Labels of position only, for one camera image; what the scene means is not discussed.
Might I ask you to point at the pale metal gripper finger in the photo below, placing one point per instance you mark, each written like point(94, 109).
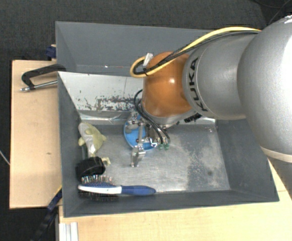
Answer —
point(141, 152)
point(134, 160)

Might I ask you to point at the blue round disc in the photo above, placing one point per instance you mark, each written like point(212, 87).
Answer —
point(130, 138)

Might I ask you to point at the blue and white hairbrush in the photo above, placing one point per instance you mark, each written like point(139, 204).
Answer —
point(111, 189)

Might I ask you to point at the grey metal bin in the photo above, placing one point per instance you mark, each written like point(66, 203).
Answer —
point(176, 169)

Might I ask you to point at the black ribbed wheel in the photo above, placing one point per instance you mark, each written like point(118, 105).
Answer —
point(89, 167)

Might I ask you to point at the pale yellow-green soft toy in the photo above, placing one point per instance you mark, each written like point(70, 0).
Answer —
point(92, 137)

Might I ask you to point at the brown cardboard board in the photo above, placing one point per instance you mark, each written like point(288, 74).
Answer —
point(34, 134)

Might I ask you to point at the black cylinder on white bracket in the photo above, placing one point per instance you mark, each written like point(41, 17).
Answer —
point(191, 119)

